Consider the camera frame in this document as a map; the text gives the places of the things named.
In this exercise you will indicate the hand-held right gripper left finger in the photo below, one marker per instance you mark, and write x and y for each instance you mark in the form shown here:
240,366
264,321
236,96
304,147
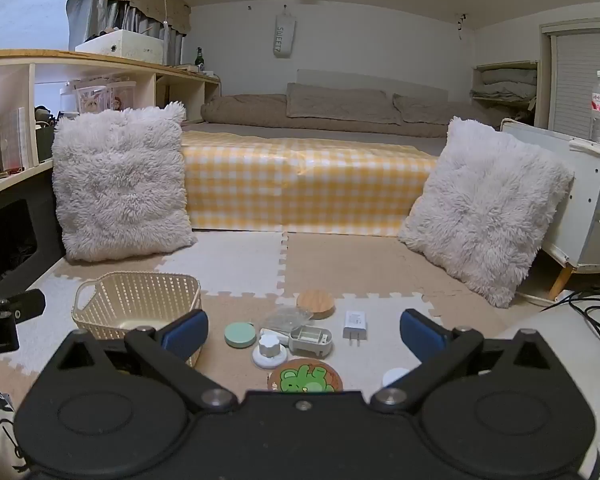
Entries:
185,334

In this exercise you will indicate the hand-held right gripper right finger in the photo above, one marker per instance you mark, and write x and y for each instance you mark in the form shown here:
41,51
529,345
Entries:
422,334

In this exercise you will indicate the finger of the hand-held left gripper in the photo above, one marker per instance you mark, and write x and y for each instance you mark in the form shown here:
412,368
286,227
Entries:
27,305

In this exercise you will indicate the white oval plastic disc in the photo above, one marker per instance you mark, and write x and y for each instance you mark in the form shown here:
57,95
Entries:
394,376

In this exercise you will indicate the mint green round lid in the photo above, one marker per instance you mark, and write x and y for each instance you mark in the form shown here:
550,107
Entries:
240,335

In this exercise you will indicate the cream plastic woven basket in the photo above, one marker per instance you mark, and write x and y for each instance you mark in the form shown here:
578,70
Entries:
130,300

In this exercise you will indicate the white wall charger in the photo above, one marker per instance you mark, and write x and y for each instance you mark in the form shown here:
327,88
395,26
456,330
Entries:
355,327

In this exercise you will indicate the white knob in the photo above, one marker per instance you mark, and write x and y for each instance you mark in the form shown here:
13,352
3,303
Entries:
269,351

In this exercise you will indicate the round wooden lid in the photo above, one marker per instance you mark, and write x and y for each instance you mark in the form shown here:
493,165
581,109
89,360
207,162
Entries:
316,303

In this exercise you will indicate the grey plastic tray insert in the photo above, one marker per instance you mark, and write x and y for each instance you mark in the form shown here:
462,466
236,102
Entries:
310,342

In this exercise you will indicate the beige white foam puzzle mat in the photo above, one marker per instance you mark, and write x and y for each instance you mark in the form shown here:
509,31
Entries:
370,265

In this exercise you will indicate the clear plastic bag of screws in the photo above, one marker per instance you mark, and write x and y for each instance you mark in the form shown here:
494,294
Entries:
286,317

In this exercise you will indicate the white fluffy pillow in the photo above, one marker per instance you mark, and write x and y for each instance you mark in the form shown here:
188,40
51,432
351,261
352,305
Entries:
485,210
122,185

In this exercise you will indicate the yellow checked mattress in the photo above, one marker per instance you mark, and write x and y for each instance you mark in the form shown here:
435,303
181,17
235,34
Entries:
305,185

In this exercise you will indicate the white side cabinet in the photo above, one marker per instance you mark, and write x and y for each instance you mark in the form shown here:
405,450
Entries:
590,200

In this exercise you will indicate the clear plastic storage bin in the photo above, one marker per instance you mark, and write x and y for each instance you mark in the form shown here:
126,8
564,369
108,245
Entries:
97,97

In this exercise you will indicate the beige bed pillow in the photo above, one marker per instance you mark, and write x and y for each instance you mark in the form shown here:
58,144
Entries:
340,102
445,110

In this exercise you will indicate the wooden shelf unit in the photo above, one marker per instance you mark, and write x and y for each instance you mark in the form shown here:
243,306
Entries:
80,58

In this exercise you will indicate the folded grey blankets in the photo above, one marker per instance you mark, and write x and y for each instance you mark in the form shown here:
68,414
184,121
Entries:
507,82

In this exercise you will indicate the green glass bottle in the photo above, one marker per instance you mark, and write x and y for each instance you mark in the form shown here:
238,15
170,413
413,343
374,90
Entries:
199,60

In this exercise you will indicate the white storage box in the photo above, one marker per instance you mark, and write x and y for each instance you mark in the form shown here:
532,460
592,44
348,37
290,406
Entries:
122,47

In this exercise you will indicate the white slatted closet door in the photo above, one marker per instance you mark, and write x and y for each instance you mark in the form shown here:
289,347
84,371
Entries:
580,80

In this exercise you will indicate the grey curtain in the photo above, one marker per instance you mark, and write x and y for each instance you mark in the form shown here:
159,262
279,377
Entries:
110,15

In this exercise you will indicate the white wall hanging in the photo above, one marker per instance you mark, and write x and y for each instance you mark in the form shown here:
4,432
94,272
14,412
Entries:
283,32

